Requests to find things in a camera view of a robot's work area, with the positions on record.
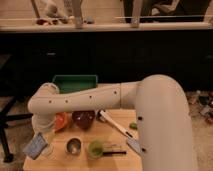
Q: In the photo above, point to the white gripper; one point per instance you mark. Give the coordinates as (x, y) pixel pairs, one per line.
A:
(47, 130)

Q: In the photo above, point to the blue sponge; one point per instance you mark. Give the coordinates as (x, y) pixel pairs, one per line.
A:
(34, 148)

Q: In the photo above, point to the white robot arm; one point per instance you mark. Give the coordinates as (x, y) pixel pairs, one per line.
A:
(162, 112)

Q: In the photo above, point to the white paper cup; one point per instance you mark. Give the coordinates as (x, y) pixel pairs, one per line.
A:
(48, 150)

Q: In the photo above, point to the small metal cup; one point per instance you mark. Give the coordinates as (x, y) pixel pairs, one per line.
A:
(73, 146)

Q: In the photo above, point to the green plastic cup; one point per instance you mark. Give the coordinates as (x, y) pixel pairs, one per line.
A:
(95, 149)

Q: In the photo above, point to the orange bowl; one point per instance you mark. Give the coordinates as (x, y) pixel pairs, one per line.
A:
(61, 121)

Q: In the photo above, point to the dark red bowl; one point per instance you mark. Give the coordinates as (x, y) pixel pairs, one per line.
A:
(83, 119)

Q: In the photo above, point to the green plastic tray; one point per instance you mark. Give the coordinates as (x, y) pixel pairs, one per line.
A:
(74, 83)

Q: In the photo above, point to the green chili pepper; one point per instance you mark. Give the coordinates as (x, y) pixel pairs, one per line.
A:
(133, 126)

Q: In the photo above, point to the black handled brush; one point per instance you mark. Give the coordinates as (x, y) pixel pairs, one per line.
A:
(113, 149)

